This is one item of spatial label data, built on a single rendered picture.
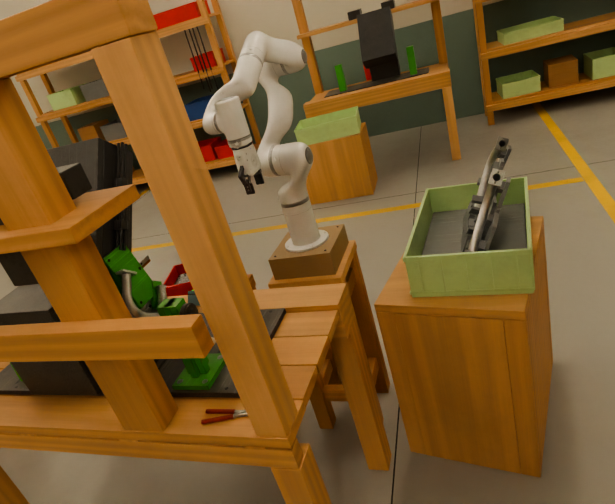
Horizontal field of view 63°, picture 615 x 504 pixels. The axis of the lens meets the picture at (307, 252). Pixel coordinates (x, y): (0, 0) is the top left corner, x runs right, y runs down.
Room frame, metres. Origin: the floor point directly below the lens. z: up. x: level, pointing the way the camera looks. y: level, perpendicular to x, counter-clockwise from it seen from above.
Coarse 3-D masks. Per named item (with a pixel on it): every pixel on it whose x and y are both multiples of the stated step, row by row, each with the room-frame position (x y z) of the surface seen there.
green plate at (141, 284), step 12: (120, 252) 1.62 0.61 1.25; (108, 264) 1.55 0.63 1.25; (120, 264) 1.58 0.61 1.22; (132, 264) 1.62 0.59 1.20; (120, 276) 1.55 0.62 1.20; (132, 276) 1.59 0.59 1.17; (144, 276) 1.62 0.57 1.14; (120, 288) 1.56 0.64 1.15; (132, 288) 1.56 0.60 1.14; (144, 288) 1.59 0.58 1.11; (144, 300) 1.56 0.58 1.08
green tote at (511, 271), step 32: (448, 192) 2.03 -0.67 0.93; (512, 192) 1.91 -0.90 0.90; (416, 224) 1.76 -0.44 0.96; (416, 256) 1.52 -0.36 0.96; (448, 256) 1.47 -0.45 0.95; (480, 256) 1.42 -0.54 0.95; (512, 256) 1.38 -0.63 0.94; (416, 288) 1.53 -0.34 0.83; (448, 288) 1.48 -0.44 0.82; (480, 288) 1.43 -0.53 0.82; (512, 288) 1.38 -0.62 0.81
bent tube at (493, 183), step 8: (496, 176) 1.51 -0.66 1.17; (488, 184) 1.54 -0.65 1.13; (496, 184) 1.46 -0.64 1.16; (488, 192) 1.54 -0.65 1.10; (488, 200) 1.55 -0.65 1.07; (480, 208) 1.56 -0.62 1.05; (488, 208) 1.54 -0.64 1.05; (480, 216) 1.53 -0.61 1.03; (480, 224) 1.51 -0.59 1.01; (480, 232) 1.49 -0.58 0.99; (472, 240) 1.48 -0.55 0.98; (472, 248) 1.46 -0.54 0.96
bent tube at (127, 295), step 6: (120, 270) 1.54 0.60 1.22; (126, 270) 1.54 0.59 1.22; (126, 276) 1.53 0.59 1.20; (126, 282) 1.52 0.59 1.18; (126, 288) 1.50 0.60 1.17; (126, 294) 1.49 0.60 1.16; (126, 300) 1.48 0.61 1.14; (132, 300) 1.49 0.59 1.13; (132, 306) 1.47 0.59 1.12; (132, 312) 1.47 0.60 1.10; (138, 312) 1.47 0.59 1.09; (144, 312) 1.49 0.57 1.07
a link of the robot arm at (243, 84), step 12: (240, 60) 1.90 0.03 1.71; (252, 60) 1.89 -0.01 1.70; (240, 72) 1.85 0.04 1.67; (252, 72) 1.86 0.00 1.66; (228, 84) 1.83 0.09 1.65; (240, 84) 1.82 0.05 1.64; (252, 84) 1.83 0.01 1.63; (216, 96) 1.83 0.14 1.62; (228, 96) 1.83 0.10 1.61; (240, 96) 1.84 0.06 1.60; (204, 120) 1.76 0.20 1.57; (216, 132) 1.75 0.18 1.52
